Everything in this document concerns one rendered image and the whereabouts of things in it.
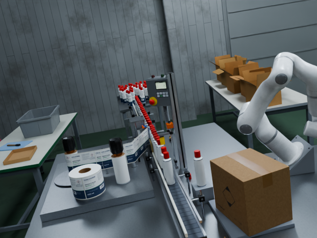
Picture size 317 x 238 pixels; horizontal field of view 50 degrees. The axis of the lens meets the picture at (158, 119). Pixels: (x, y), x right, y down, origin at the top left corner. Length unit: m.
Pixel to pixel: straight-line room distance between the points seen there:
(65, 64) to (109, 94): 0.97
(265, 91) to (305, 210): 0.63
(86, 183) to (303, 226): 1.19
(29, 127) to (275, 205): 3.13
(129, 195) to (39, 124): 2.27
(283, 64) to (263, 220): 0.76
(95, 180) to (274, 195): 1.04
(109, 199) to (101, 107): 4.67
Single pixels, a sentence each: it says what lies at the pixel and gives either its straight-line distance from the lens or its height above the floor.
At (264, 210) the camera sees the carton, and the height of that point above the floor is 0.95.
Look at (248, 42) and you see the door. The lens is 6.68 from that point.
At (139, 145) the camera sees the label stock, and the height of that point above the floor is 1.00.
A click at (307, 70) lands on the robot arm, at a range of 1.88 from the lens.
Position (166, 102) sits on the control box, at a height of 1.31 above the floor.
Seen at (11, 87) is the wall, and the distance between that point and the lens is 6.96.
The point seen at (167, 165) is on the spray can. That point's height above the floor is 1.02.
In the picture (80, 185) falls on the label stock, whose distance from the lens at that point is 2.12.
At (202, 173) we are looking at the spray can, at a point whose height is 1.00.
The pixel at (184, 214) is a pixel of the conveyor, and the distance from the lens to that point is 1.79.
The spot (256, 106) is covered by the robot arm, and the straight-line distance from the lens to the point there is 1.99.
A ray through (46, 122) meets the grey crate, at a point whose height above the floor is 0.94.
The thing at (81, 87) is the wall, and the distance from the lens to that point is 6.62.
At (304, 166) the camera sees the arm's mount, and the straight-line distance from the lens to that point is 2.20.
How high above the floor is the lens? 1.81
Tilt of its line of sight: 15 degrees down
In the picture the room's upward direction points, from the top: 10 degrees counter-clockwise
